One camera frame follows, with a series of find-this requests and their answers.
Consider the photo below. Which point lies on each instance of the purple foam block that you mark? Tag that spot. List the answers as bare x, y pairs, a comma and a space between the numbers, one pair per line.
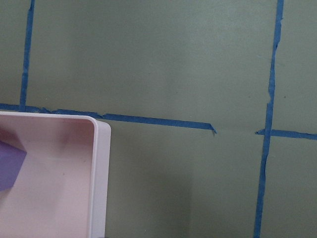
11, 161

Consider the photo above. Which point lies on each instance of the pink plastic bin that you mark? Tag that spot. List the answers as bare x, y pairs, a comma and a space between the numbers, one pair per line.
61, 189

